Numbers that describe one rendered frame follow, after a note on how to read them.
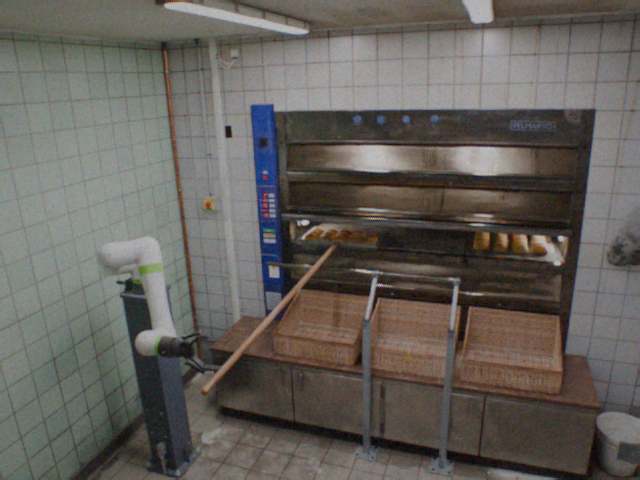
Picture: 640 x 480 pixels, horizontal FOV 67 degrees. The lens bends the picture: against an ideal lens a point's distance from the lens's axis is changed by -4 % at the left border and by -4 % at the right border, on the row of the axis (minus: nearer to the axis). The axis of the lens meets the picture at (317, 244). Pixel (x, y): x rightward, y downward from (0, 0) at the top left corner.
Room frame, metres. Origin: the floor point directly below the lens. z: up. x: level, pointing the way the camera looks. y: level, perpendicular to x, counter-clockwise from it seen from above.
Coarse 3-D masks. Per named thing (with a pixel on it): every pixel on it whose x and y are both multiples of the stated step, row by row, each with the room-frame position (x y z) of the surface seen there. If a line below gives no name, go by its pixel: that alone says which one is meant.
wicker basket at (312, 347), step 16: (304, 304) 3.30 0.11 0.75; (320, 304) 3.26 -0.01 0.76; (336, 304) 3.22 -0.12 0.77; (352, 304) 3.18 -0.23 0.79; (368, 304) 3.15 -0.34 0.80; (288, 320) 3.13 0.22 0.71; (304, 320) 3.27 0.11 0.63; (320, 320) 3.23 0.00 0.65; (336, 320) 3.19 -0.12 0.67; (288, 336) 2.87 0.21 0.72; (304, 336) 3.11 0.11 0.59; (320, 336) 3.10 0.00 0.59; (336, 336) 3.09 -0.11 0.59; (352, 336) 3.09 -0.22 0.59; (288, 352) 2.88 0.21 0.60; (304, 352) 2.83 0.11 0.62; (320, 352) 2.80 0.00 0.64; (336, 352) 2.76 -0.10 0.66; (352, 352) 2.72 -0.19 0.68
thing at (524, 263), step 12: (336, 252) 3.27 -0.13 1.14; (348, 252) 3.24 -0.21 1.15; (360, 252) 3.21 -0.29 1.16; (372, 252) 3.18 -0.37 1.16; (384, 252) 3.15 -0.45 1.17; (396, 252) 3.13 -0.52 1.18; (408, 252) 3.11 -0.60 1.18; (420, 252) 3.10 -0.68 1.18; (432, 252) 3.09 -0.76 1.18; (492, 264) 2.91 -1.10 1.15; (504, 264) 2.89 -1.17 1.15; (516, 264) 2.86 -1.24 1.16; (528, 264) 2.84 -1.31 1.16; (540, 264) 2.81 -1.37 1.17; (552, 264) 2.79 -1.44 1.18; (564, 264) 2.77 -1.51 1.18
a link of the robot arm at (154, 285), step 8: (160, 272) 2.17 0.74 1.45; (144, 280) 2.13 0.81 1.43; (152, 280) 2.13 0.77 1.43; (160, 280) 2.15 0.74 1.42; (144, 288) 2.14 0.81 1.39; (152, 288) 2.12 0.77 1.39; (160, 288) 2.14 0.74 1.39; (152, 296) 2.11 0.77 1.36; (160, 296) 2.12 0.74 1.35; (152, 304) 2.10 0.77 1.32; (160, 304) 2.10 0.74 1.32; (152, 312) 2.08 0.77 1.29; (160, 312) 2.08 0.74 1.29; (168, 312) 2.11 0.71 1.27; (152, 320) 2.07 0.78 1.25; (160, 320) 2.06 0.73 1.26; (168, 320) 2.08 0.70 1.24; (152, 328) 2.07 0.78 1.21; (160, 328) 2.05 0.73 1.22; (168, 328) 2.06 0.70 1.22; (176, 336) 2.08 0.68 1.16
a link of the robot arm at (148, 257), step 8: (136, 240) 2.21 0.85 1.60; (144, 240) 2.21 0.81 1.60; (152, 240) 2.23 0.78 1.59; (136, 248) 2.17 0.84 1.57; (144, 248) 2.18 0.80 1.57; (152, 248) 2.20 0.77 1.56; (160, 248) 2.25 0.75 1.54; (136, 256) 2.16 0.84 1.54; (144, 256) 2.17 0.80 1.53; (152, 256) 2.18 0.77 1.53; (160, 256) 2.22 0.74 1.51; (144, 264) 2.16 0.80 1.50; (152, 264) 2.16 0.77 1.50; (160, 264) 2.19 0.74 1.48; (144, 272) 2.15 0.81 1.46; (152, 272) 2.15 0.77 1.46
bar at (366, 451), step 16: (352, 272) 2.84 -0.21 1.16; (368, 272) 2.81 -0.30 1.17; (384, 272) 2.78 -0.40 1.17; (368, 320) 2.60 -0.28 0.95; (368, 336) 2.58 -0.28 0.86; (448, 336) 2.42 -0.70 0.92; (368, 352) 2.58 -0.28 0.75; (448, 352) 2.42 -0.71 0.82; (368, 368) 2.58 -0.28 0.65; (448, 368) 2.42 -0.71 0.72; (368, 384) 2.58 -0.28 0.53; (448, 384) 2.41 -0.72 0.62; (368, 400) 2.58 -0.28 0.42; (448, 400) 2.41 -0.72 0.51; (368, 416) 2.58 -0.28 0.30; (448, 416) 2.41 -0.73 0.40; (368, 432) 2.58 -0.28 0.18; (368, 448) 2.58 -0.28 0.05; (432, 464) 2.45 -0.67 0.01; (448, 464) 2.44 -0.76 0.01
